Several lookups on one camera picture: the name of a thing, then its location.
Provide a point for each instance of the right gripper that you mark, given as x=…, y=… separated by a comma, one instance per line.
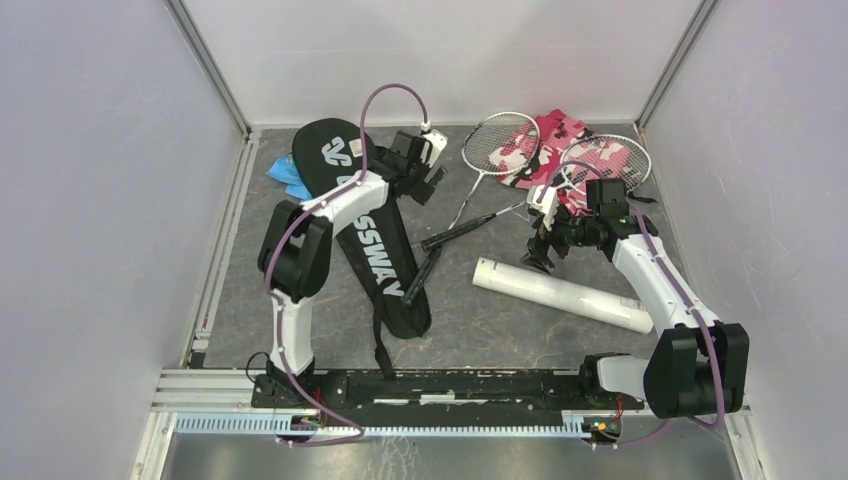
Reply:
x=538, y=248

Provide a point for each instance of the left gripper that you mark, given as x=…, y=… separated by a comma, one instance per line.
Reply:
x=421, y=190

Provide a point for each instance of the white shuttlecock tube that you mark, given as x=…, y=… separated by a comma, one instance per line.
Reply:
x=563, y=295

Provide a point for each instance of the black racket bag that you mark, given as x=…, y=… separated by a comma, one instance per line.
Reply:
x=378, y=258

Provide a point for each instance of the white racket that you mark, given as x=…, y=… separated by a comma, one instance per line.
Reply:
x=500, y=145
x=614, y=156

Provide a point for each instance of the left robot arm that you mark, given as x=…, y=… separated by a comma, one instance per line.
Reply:
x=296, y=252

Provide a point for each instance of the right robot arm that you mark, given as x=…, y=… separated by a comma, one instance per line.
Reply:
x=698, y=366

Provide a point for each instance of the pink camouflage bag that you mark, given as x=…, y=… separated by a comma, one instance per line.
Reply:
x=558, y=132

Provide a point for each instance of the blue cloth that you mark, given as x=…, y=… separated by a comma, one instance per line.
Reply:
x=284, y=171

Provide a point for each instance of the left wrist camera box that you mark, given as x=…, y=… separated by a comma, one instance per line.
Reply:
x=434, y=144

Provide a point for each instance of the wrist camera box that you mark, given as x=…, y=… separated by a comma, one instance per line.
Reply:
x=543, y=201
x=434, y=144

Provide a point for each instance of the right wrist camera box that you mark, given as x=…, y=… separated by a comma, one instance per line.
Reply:
x=543, y=201

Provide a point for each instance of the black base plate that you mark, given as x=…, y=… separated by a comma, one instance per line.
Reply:
x=421, y=398

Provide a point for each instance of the white slotted cable duct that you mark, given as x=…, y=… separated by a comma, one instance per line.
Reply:
x=282, y=424

